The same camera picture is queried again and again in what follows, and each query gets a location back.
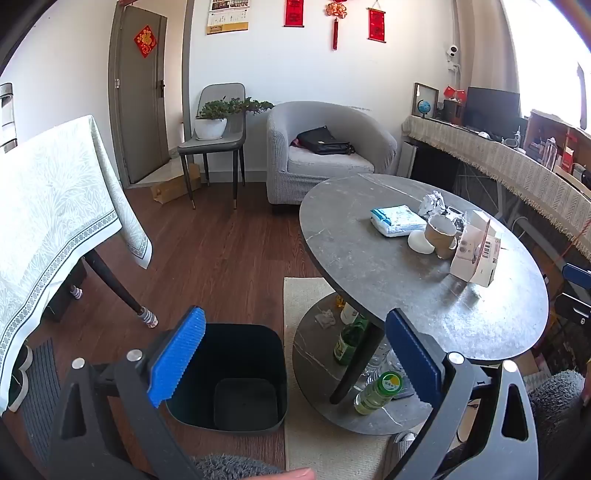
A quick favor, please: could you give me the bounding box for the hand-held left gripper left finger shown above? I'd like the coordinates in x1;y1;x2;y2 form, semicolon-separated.
48;305;207;480

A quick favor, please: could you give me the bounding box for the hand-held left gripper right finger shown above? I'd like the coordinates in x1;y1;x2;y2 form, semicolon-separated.
384;308;540;480

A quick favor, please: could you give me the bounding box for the dark green trash bin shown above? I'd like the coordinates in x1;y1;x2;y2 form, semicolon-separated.
164;323;288;435

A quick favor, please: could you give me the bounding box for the brown paper cup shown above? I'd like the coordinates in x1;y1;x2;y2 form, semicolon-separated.
425;215;459;259

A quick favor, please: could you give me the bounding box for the person's left forearm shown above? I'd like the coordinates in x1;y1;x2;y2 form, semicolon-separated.
194;455;287;480

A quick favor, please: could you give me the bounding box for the person's right forearm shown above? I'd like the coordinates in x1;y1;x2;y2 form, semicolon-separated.
526;369;591;462

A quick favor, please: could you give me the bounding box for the person's left hand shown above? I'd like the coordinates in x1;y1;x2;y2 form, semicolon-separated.
259;467;317;480

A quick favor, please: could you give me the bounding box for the green glass bottle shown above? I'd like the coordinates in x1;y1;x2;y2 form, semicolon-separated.
333;318;368;366

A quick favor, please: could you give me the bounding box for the white plastic jar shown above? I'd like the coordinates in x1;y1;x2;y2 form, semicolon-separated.
339;298;361;326

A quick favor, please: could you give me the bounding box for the grey marble round table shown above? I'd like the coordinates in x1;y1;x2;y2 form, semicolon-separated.
292;174;550;437

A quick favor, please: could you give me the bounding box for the white round plastic lid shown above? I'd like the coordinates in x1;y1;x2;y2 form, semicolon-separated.
407;229;435;254

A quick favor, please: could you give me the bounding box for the white cardboard box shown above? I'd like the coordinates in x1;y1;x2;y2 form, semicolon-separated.
450;210;502;287

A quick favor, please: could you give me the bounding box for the blue white tissue packet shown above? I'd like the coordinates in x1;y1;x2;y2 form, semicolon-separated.
370;205;428;238

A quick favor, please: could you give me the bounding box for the grey striped floor mat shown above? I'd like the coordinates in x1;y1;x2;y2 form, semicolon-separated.
21;339;63;462

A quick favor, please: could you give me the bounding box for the crumpled white paper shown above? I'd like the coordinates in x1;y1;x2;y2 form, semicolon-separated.
419;191;446;217

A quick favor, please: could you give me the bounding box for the white slipper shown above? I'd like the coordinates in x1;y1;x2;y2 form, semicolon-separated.
7;346;35;414

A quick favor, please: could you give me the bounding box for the brown cardboard box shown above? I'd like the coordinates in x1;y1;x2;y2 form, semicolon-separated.
151;162;202;204

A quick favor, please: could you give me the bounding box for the white flat panel appliance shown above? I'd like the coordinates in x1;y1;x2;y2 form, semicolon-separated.
397;141;419;178

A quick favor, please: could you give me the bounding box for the grey upholstered chair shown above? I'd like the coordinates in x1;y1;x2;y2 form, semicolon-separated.
178;83;247;210

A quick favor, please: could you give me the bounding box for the black bag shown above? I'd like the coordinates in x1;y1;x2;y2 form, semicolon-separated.
295;126;356;156

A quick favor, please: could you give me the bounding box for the potted bonsai white pot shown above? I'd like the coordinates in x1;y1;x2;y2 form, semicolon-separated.
194;96;274;140

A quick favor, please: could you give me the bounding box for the grey armchair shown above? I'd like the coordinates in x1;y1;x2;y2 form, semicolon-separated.
266;100;398;206

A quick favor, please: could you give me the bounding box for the grey door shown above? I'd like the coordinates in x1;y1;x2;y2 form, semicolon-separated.
113;6;169;184

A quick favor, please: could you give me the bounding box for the black monitor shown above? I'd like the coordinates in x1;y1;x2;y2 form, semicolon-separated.
464;86;522;132

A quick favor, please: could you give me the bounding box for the wooden bookshelf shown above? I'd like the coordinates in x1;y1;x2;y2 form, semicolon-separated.
526;108;591;185

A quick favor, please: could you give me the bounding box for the grey dining chair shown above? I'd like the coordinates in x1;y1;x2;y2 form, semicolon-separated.
0;83;19;153

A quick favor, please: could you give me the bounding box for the red diamond door decoration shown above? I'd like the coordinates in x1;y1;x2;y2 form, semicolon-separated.
134;25;158;58

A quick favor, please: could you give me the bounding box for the red knot ornament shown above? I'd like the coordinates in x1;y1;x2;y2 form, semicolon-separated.
325;0;349;51

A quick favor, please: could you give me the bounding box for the wooden picture frame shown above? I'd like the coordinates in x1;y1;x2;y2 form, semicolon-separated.
412;82;439;120

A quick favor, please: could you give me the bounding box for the wall calendar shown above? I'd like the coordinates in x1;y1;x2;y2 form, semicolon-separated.
206;0;251;35

